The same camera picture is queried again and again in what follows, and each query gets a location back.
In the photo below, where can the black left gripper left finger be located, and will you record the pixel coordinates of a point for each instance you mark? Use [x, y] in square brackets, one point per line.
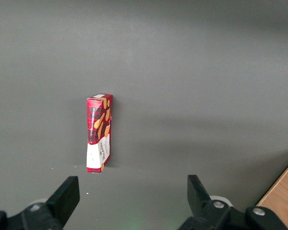
[62, 198]

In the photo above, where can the red tartan shortbread cookie box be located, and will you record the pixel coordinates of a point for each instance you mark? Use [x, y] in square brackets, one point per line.
[96, 134]

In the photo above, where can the wooden drawer cabinet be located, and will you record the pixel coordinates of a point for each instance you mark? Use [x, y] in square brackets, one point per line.
[285, 191]

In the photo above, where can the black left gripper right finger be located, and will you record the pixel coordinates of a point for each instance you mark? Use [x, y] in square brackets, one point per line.
[199, 201]

